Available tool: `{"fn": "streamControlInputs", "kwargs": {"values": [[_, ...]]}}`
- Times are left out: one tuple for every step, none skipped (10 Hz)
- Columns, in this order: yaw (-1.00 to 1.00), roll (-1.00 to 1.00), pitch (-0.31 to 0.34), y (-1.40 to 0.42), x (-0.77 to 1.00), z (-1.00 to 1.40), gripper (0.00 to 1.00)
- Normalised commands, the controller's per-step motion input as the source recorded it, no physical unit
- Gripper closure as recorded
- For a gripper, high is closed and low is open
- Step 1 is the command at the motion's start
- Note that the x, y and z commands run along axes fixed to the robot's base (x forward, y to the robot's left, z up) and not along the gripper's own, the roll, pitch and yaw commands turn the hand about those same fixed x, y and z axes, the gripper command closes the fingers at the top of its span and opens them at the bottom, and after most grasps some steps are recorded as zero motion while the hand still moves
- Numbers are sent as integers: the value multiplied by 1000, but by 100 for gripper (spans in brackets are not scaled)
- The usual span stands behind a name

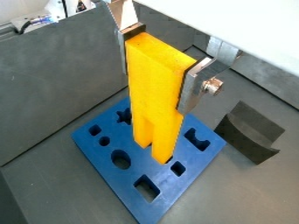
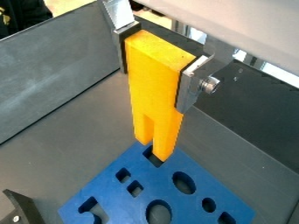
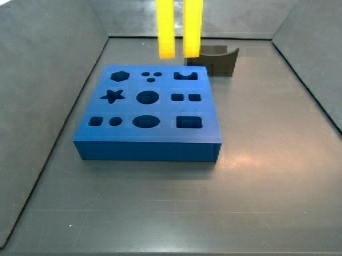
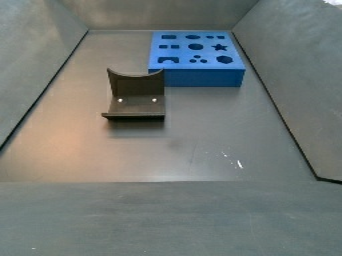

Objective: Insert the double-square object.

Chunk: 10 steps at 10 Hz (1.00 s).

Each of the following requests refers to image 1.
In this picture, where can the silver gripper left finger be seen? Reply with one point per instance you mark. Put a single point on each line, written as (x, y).
(128, 26)

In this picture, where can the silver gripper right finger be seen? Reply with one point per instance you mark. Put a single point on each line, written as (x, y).
(199, 79)

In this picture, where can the yellow double-square peg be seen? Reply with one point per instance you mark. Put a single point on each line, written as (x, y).
(155, 67)

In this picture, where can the dark grey curved block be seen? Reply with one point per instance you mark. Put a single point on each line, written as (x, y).
(250, 132)

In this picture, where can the blue shape-sorting board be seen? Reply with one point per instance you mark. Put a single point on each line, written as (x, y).
(146, 185)

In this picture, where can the white device with cable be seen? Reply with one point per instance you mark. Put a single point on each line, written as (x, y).
(55, 11)

